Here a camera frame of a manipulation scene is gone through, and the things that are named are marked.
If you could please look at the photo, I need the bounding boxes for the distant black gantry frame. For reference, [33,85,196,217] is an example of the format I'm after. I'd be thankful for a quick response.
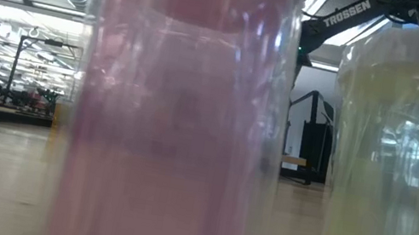
[2,32,85,118]

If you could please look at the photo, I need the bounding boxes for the black cabinet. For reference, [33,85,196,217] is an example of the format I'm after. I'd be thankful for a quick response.
[294,119,337,185]

